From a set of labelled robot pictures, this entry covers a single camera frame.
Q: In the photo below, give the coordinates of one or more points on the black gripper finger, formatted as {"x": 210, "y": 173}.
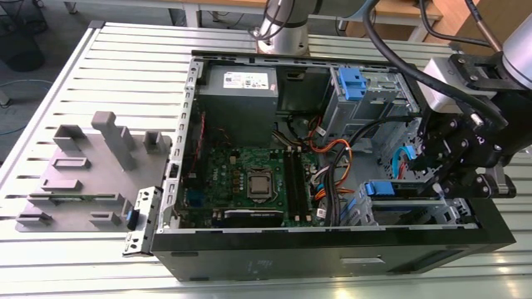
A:
{"x": 451, "y": 137}
{"x": 474, "y": 187}

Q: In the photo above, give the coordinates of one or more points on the hard disk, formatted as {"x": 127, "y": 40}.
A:
{"x": 379, "y": 189}

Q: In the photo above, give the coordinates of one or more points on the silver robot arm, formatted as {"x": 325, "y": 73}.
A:
{"x": 287, "y": 34}

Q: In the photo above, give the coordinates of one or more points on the silver disk bay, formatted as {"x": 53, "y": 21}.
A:
{"x": 407, "y": 203}

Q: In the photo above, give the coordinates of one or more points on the silver drive cage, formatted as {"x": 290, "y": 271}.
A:
{"x": 362, "y": 115}

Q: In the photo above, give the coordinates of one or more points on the blue drive cage latch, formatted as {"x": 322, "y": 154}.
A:
{"x": 353, "y": 84}

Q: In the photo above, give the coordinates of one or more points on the black RAM slot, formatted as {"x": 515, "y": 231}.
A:
{"x": 293, "y": 183}

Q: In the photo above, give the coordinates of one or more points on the wooden top desk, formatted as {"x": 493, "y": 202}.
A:
{"x": 403, "y": 13}

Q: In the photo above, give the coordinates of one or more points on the brown wooden cabinet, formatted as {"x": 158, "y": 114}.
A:
{"x": 515, "y": 12}

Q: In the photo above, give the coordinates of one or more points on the silver CPU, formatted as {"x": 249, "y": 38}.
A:
{"x": 259, "y": 184}

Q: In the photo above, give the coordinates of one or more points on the black PC case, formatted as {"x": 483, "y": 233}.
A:
{"x": 291, "y": 258}

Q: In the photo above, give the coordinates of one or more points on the CPU socket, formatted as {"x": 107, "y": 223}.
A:
{"x": 261, "y": 198}

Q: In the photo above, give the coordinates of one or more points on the silver power supply unit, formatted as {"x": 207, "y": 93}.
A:
{"x": 237, "y": 118}

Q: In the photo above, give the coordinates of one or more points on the black graphics card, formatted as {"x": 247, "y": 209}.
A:
{"x": 254, "y": 216}

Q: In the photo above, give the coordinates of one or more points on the green motherboard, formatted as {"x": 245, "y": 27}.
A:
{"x": 225, "y": 162}

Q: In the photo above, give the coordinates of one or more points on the blue expansion slot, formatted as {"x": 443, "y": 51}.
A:
{"x": 195, "y": 199}

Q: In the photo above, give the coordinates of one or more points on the grey parts rack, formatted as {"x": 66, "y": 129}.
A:
{"x": 99, "y": 187}

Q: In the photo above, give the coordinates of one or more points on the green RAM stick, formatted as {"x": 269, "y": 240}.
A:
{"x": 83, "y": 197}

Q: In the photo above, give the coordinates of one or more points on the black round waste bin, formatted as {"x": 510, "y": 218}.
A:
{"x": 23, "y": 53}

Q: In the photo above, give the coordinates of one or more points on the black mesh chair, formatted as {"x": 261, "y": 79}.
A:
{"x": 21, "y": 18}

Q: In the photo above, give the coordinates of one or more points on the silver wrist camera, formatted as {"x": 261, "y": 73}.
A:
{"x": 441, "y": 71}

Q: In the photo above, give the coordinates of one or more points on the black camera bracket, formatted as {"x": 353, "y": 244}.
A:
{"x": 462, "y": 67}

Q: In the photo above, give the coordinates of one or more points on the silver card retention bracket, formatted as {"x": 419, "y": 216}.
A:
{"x": 146, "y": 236}

